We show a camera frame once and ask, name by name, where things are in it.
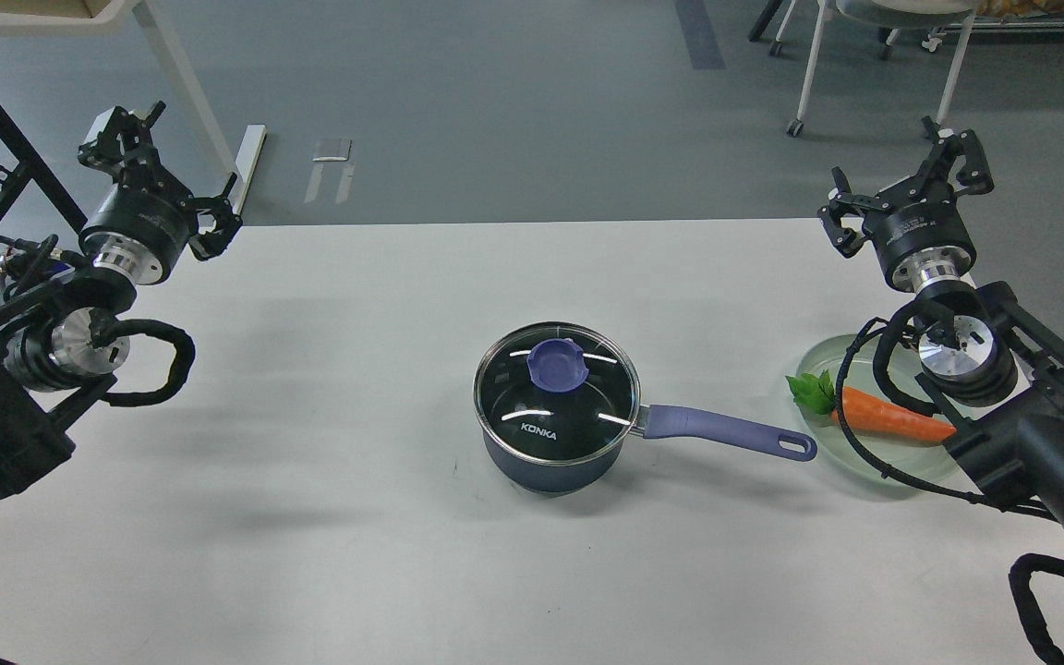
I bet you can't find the white wheeled chair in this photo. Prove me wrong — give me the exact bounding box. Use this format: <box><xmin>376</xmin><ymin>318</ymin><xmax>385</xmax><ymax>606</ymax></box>
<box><xmin>749</xmin><ymin>0</ymin><xmax>981</xmax><ymax>139</ymax></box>

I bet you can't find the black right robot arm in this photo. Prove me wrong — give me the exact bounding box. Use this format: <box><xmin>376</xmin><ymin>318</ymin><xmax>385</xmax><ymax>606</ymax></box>
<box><xmin>816</xmin><ymin>118</ymin><xmax>1064</xmax><ymax>664</ymax></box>

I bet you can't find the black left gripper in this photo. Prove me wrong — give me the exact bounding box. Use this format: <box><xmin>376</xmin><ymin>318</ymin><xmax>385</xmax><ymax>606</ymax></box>
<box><xmin>78</xmin><ymin>102</ymin><xmax>242</xmax><ymax>285</ymax></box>

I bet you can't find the glass lid with blue knob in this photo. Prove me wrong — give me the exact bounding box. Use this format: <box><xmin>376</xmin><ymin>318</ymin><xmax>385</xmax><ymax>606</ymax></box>
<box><xmin>473</xmin><ymin>321</ymin><xmax>639</xmax><ymax>464</ymax></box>

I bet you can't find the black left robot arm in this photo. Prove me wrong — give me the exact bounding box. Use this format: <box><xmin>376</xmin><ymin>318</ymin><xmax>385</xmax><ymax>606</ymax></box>
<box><xmin>0</xmin><ymin>102</ymin><xmax>242</xmax><ymax>500</ymax></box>

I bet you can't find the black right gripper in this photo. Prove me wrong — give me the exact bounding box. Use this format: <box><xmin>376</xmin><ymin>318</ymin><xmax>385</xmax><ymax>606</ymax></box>
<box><xmin>816</xmin><ymin>116</ymin><xmax>996</xmax><ymax>292</ymax></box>

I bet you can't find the blue saucepan with handle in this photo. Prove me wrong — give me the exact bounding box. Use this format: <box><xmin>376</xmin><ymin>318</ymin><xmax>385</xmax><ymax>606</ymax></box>
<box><xmin>472</xmin><ymin>321</ymin><xmax>816</xmax><ymax>495</ymax></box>

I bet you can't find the wheeled cart base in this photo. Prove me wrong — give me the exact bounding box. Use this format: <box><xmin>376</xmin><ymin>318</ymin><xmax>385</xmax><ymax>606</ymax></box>
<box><xmin>971</xmin><ymin>1</ymin><xmax>1064</xmax><ymax>43</ymax></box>

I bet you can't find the orange toy carrot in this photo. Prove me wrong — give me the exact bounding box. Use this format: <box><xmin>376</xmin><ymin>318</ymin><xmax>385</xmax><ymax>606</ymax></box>
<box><xmin>785</xmin><ymin>370</ymin><xmax>957</xmax><ymax>445</ymax></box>

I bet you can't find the white desk frame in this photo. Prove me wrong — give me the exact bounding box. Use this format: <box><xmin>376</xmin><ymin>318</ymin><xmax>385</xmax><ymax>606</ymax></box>
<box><xmin>0</xmin><ymin>0</ymin><xmax>268</xmax><ymax>228</ymax></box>

